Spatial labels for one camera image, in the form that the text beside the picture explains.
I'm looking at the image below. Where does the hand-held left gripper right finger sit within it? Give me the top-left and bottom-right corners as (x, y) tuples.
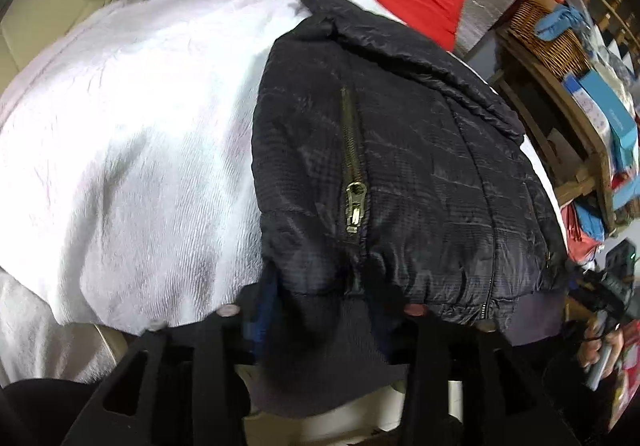
(402, 308), (581, 446)

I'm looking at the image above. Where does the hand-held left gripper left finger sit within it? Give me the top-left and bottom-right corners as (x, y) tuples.
(62, 276), (276, 446)

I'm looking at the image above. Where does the black puffer jacket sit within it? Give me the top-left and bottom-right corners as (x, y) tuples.
(245, 0), (573, 419)

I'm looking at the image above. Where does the person's right hand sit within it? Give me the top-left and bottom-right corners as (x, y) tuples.
(577, 318), (626, 389)

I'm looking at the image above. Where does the blue cardboard box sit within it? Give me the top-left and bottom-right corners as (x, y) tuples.
(575, 70), (640, 167)

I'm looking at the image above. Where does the white dotted packet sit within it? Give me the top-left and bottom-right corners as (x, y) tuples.
(562, 73), (611, 137)

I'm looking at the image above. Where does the wooden table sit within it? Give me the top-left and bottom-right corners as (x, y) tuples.
(492, 26), (618, 231)

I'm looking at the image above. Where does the white blanket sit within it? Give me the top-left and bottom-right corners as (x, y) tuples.
(0, 0), (566, 387)

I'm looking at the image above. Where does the wicker basket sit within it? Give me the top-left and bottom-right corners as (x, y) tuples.
(507, 0), (591, 79)

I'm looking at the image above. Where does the blue cloth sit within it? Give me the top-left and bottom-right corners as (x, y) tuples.
(535, 6), (586, 39)

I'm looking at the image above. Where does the beige leather sofa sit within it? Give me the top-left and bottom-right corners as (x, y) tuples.
(0, 0), (121, 86)

